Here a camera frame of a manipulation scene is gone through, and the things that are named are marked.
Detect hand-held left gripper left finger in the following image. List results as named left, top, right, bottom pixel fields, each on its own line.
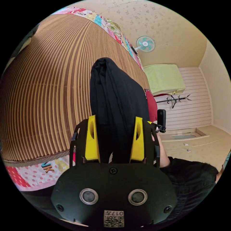
left=85, top=115, right=101, bottom=162

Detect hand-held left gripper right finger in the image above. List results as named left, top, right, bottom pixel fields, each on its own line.
left=129, top=116, right=145, bottom=162

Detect black pants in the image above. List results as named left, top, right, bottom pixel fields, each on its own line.
left=90, top=57, right=150, bottom=164

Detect person's right forearm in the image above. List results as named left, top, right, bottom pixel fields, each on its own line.
left=159, top=141, right=171, bottom=168

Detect person's right hand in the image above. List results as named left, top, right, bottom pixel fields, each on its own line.
left=151, top=130, right=162, bottom=145

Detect pile of clothes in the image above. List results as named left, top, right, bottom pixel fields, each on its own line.
left=144, top=88, right=158, bottom=122

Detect black coat rack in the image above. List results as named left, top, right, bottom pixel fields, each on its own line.
left=156, top=94, right=192, bottom=109

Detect light green covered cupboard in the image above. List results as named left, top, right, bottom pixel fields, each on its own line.
left=143, top=64, right=186, bottom=95

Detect teal and white fan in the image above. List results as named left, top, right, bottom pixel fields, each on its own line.
left=131, top=36, right=156, bottom=53

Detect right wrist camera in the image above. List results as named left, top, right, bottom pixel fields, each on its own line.
left=157, top=109, right=167, bottom=133

